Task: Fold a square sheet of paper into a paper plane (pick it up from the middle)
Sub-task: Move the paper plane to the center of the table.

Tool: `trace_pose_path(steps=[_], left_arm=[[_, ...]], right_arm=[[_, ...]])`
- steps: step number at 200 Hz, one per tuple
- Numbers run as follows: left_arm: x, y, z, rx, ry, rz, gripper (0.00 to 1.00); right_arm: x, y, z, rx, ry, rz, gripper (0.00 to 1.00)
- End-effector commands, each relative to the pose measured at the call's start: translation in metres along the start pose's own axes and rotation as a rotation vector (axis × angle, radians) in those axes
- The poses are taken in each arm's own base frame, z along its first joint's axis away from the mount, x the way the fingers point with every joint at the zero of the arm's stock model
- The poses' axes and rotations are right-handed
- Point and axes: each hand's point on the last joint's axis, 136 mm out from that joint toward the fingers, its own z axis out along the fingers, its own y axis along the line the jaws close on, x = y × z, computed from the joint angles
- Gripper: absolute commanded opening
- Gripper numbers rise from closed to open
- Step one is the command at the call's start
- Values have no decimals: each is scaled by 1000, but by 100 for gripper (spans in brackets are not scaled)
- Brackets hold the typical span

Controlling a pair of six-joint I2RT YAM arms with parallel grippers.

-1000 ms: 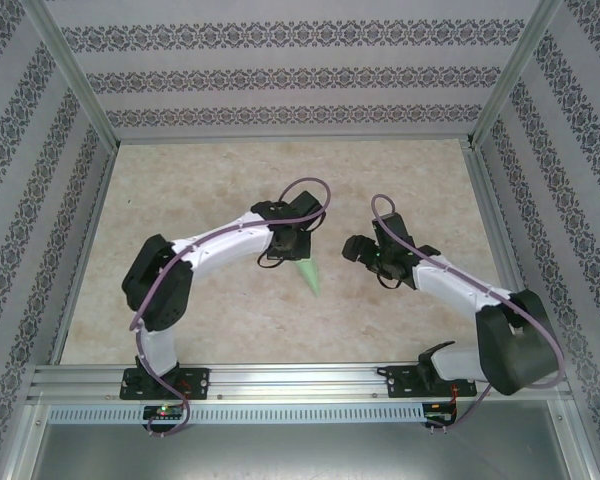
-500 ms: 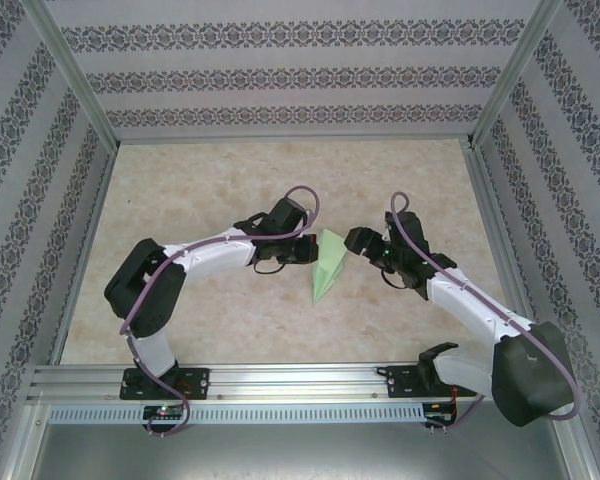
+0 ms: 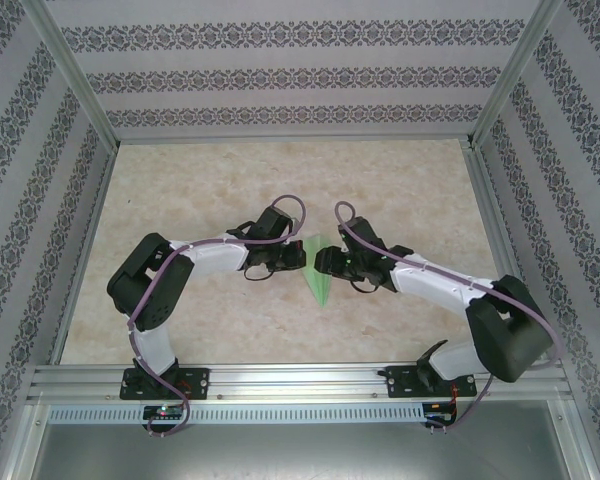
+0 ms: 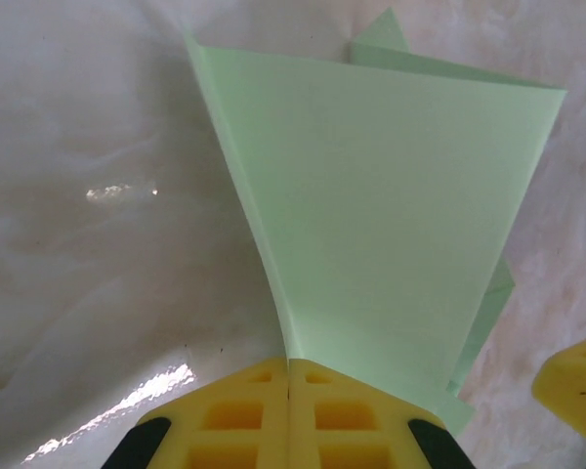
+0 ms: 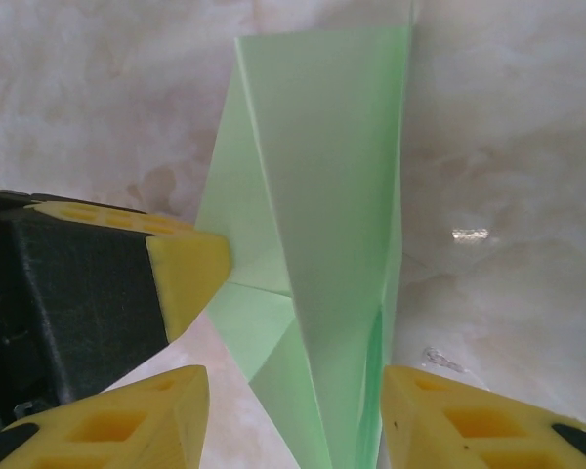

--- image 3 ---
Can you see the small circuit board green light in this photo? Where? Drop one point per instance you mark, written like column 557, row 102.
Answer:
column 162, row 412

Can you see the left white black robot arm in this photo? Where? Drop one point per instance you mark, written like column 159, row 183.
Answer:
column 152, row 345

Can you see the light green paper sheet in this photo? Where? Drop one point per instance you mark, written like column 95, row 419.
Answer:
column 322, row 287

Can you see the aluminium mounting rail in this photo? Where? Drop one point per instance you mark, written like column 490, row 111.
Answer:
column 300, row 382

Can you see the aluminium frame post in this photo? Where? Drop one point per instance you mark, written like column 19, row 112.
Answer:
column 510, row 75
column 77, row 75

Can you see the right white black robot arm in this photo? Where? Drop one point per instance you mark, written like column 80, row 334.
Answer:
column 430, row 280

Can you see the small circuit board blue light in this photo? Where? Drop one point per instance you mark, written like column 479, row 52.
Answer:
column 437, row 412

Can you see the aluminium frame crossbar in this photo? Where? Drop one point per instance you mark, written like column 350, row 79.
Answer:
column 290, row 139

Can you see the grey metal tray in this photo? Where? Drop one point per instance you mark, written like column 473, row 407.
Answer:
column 300, row 455

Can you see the black base plate left arm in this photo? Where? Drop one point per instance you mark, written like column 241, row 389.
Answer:
column 200, row 382

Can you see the black base plate right arm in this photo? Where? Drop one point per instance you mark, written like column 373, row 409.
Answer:
column 397, row 382

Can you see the aluminium side rail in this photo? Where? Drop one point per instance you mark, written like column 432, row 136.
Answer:
column 82, row 260
column 501, row 250

